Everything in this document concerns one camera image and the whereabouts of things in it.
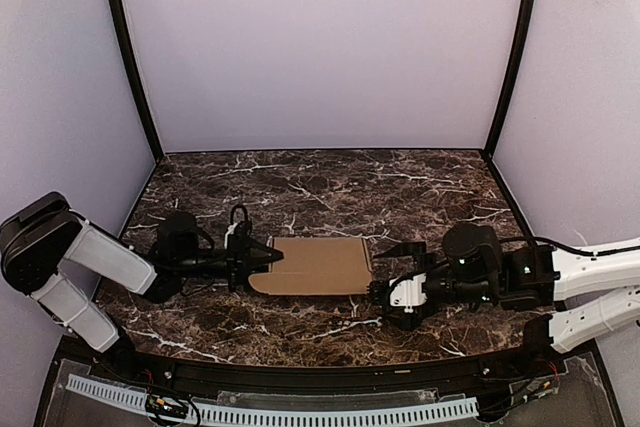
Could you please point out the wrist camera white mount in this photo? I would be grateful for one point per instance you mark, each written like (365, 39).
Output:
(240, 224)
(404, 293)

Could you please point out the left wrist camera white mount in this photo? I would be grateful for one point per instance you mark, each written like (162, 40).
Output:
(240, 224)

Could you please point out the green circuit board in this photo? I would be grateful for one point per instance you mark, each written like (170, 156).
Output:
(165, 406)
(534, 389)

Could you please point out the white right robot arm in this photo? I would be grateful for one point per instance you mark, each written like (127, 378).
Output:
(473, 268)

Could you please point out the black curved front rail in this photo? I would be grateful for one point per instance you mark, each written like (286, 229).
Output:
(490, 377)

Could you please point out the black right corner post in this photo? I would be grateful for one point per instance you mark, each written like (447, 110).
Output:
(518, 44)

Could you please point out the white slotted cable duct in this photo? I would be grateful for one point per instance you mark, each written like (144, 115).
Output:
(245, 409)

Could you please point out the right green circuit board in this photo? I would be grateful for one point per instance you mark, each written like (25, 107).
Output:
(534, 389)

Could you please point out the left green circuit board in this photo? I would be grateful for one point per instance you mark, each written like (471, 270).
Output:
(165, 406)

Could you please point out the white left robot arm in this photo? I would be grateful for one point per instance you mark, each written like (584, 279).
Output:
(40, 237)

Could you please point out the black left corner post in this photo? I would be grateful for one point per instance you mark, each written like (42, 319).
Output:
(129, 60)

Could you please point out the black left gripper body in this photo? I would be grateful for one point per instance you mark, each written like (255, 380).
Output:
(238, 257)

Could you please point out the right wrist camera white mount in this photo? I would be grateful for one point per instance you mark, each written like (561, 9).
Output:
(404, 293)

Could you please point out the black corner post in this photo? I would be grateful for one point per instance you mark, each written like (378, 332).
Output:
(129, 60)
(518, 44)

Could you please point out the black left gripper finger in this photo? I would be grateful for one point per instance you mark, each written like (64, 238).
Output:
(259, 252)
(263, 268)

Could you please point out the brown cardboard box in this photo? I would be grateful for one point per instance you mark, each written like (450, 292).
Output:
(322, 266)

